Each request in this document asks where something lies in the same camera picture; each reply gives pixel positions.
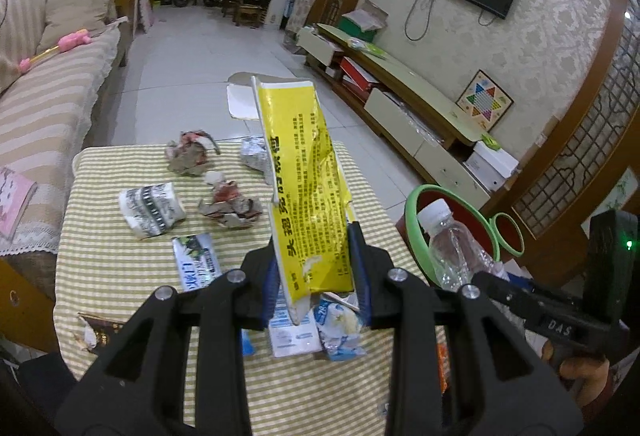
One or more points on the crumpled black white wrapper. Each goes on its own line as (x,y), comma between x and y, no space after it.
(150,208)

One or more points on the clear plastic bottle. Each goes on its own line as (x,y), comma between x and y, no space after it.
(450,241)

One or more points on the blue white drink carton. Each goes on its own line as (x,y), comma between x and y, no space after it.
(292,336)

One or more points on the red printed paper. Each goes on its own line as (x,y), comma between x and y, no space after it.
(230,206)

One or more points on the yellow carton box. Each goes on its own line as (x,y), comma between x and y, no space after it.
(300,176)

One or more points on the pink toy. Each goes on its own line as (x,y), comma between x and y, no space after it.
(75,39)

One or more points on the white cardboard sheet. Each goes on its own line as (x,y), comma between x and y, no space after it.
(242,98)

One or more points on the crumpled silver grey paper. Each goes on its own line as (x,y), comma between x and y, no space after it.
(255,156)

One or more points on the torn brown wrapper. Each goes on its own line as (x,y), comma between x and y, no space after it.
(97,333)

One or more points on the white cardboard box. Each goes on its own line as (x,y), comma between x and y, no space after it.
(492,163)

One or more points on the star checkers board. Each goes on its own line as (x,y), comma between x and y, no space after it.
(484,98)

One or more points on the red flat box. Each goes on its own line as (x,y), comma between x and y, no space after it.
(357,75)

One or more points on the blue white plastic bag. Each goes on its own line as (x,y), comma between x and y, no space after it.
(340,331)

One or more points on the pink book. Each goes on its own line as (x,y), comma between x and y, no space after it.
(15,196)

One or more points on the beige cushion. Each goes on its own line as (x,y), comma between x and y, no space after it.
(75,11)

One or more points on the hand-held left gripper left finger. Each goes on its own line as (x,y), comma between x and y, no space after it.
(270,286)

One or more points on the yellow striped tablecloth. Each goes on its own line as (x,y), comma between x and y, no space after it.
(125,276)

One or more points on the large red bin green rim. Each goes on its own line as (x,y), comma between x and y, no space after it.
(412,236)

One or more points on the crumpled brown printed paper ball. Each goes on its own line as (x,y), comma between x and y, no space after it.
(192,153)

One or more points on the long wooden television cabinet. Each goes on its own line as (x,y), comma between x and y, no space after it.
(400,81)

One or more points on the green box with papers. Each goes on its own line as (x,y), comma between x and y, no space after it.
(360,26)

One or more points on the orange snack packet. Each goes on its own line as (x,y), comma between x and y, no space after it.
(442,366)

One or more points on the striped beige sofa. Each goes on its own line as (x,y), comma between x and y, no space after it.
(45,116)

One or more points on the small red bin green rim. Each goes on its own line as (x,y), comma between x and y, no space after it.
(506,236)

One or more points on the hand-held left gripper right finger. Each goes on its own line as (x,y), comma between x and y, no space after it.
(361,276)

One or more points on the flattened blue white milk carton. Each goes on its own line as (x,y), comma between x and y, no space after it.
(195,261)

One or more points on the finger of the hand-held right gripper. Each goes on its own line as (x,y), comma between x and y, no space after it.
(505,288)

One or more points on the person's right hand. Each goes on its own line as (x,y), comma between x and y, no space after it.
(585,378)

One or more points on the small wooden chair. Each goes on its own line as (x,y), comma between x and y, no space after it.
(248,13)

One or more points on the wooden lattice screen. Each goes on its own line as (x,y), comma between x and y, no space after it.
(580,156)

